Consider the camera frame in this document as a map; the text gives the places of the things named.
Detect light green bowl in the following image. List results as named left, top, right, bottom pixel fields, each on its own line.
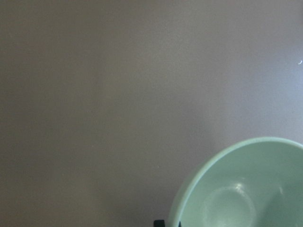
left=167, top=137, right=303, bottom=227

